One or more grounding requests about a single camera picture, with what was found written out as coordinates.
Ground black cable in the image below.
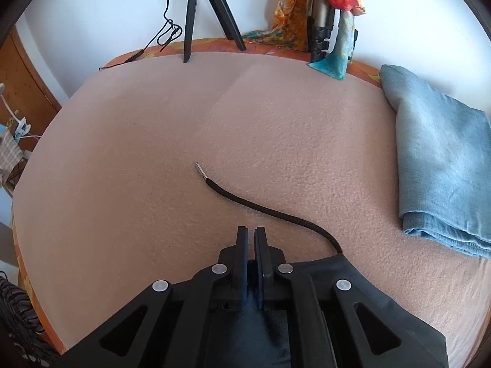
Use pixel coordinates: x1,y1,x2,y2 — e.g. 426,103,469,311
98,0,184,72

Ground folded blue jeans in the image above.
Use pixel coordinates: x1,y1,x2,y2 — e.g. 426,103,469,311
380,65,490,258

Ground wooden furniture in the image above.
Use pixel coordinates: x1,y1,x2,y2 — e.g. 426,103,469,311
0,28,62,136

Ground black pants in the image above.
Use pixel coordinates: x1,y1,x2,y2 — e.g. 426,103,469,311
193,161,450,368

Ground peach blanket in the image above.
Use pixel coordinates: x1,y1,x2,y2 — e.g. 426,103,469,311
13,52,490,367

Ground black ring light tripod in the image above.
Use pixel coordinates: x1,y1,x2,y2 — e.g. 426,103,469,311
182,0,247,64

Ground orange floral scarf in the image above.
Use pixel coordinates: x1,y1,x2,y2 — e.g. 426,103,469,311
244,0,365,80

